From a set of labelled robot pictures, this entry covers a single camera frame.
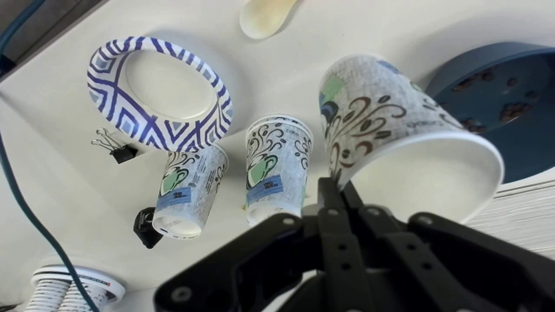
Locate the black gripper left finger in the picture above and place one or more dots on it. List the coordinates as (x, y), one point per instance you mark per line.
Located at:
(251, 271)

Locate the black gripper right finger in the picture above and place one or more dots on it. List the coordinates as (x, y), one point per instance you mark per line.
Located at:
(440, 266)

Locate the patterned paper coffee cup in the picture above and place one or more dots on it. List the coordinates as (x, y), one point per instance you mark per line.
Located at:
(400, 150)

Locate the white paper sheet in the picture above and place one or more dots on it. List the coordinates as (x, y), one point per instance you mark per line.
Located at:
(522, 214)

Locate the black small object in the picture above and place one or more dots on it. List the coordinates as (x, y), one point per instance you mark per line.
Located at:
(144, 231)

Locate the black binder clip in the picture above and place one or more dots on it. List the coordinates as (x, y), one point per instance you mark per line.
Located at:
(116, 150)

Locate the white plastic spoon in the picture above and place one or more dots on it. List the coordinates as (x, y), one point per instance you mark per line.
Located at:
(260, 20)

